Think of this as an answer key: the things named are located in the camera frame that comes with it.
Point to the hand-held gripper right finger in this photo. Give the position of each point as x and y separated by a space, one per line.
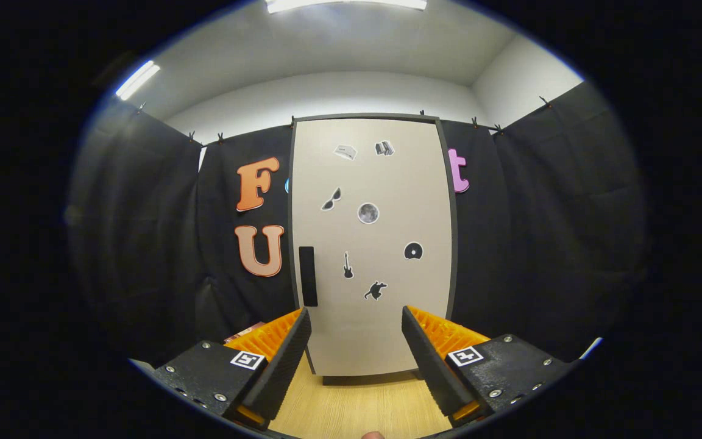
435 366

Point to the beige shoe cabinet door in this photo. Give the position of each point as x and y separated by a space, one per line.
387 183

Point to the wide ceiling light panel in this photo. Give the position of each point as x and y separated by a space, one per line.
345 4

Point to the narrow ceiling light strip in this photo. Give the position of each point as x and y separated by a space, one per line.
138 79

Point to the row of small cloth clips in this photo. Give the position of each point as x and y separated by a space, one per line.
475 122

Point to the black backdrop cloth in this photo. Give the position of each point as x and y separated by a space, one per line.
534 244

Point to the brown cover book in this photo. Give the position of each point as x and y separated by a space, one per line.
244 332

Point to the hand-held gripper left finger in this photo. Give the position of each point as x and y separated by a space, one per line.
278 369

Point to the dark grey shoe cabinet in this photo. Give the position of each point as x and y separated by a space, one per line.
454 244

